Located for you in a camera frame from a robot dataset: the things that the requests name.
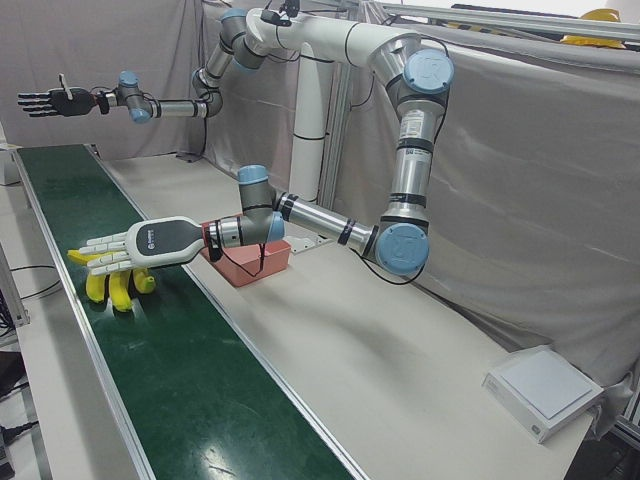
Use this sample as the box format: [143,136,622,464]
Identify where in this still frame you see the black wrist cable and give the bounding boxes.
[209,239,267,281]

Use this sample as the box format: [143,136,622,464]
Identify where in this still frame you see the yellow plastic banana bunch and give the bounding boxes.
[67,248,157,314]

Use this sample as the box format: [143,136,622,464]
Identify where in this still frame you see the white robot torso column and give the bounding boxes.
[246,7,419,201]

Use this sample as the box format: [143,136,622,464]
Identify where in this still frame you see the black torso camera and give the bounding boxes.
[259,0,301,27]

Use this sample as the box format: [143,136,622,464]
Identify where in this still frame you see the green conveyor belt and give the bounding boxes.
[10,143,372,480]

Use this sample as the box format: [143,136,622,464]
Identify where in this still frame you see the grey backdrop curtain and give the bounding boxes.
[0,0,640,436]

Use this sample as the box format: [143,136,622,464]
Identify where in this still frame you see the short aluminium table post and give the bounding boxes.
[0,244,32,329]

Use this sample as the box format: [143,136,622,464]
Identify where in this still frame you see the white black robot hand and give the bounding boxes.
[79,215,209,277]
[16,73,101,119]

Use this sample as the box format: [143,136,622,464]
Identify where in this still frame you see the pink plastic basket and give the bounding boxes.
[201,238,293,288]

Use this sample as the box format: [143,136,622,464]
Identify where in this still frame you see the aluminium overhead beam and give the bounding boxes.
[377,1,640,42]

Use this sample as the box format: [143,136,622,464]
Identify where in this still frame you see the white metal bracket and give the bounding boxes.
[289,234,326,256]

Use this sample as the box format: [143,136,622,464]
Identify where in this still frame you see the aluminium frame column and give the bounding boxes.
[318,63,362,201]

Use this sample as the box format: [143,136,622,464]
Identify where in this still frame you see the black floor cable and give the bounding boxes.
[9,264,64,301]

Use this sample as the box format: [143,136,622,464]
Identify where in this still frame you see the white flat box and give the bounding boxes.
[481,348,605,445]

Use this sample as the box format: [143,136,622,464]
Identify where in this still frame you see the white conveyor control box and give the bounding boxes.
[0,142,21,187]

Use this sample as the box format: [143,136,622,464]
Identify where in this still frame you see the yellow hard hat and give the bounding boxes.
[558,33,627,51]
[579,7,624,24]

